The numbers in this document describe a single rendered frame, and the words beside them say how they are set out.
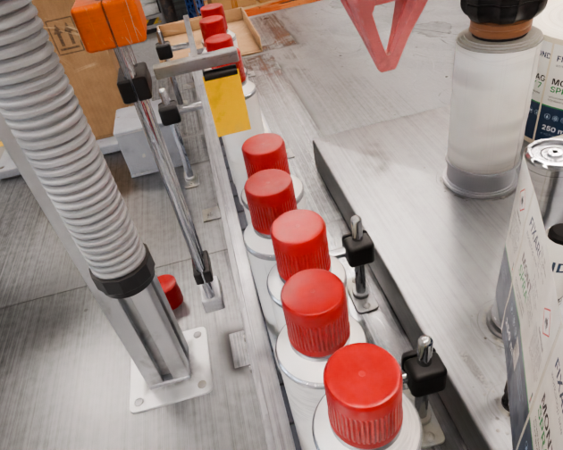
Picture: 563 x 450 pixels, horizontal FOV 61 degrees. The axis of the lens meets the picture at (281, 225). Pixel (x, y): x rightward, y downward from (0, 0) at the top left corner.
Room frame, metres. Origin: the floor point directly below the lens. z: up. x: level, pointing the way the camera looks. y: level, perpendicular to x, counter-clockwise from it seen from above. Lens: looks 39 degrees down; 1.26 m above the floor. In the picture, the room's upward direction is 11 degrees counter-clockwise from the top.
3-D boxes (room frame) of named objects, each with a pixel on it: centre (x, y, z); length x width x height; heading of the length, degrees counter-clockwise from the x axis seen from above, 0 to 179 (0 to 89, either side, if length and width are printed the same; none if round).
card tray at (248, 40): (1.37, 0.10, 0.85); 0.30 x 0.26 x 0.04; 5
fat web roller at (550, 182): (0.26, -0.19, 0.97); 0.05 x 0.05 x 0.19
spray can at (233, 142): (0.53, 0.02, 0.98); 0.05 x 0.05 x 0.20
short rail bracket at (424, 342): (0.21, -0.07, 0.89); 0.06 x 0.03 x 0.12; 95
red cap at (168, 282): (0.42, 0.16, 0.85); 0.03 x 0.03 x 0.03
